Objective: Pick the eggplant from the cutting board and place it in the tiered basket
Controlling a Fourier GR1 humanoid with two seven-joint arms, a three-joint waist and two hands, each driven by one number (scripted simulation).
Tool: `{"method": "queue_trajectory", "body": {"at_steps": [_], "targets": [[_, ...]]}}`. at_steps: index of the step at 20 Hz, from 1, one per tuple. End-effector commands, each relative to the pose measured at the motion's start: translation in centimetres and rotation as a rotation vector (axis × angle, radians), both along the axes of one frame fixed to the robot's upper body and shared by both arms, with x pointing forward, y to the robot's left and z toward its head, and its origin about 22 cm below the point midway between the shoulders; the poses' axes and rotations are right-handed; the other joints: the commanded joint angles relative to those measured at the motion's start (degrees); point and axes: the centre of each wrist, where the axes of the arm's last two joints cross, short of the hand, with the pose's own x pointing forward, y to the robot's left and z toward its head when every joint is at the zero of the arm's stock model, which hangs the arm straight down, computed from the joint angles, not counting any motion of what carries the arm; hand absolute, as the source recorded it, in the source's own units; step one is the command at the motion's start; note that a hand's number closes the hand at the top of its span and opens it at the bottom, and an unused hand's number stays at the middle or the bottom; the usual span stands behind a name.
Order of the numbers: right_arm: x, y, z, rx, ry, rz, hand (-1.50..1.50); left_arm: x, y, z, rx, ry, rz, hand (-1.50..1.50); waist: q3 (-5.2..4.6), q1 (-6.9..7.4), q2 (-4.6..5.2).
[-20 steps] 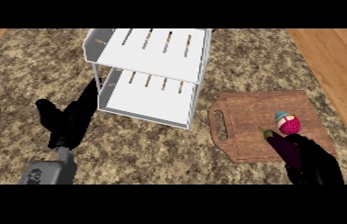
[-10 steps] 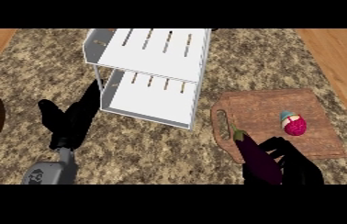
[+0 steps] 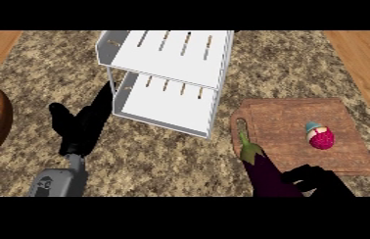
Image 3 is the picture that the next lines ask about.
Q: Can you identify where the brown wooden cutting board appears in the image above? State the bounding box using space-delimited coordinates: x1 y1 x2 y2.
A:
228 97 370 177

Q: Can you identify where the dark purple eggplant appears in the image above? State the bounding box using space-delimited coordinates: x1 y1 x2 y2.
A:
236 118 305 198

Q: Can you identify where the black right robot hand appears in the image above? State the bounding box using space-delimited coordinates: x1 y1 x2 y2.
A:
280 164 357 198

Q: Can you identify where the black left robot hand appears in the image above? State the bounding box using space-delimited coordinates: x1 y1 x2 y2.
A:
47 80 115 158

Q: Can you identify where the brown wooden round object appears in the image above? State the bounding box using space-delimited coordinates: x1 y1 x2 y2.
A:
0 89 15 147

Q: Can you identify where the white tiered basket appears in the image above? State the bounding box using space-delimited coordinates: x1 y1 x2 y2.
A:
94 30 236 140

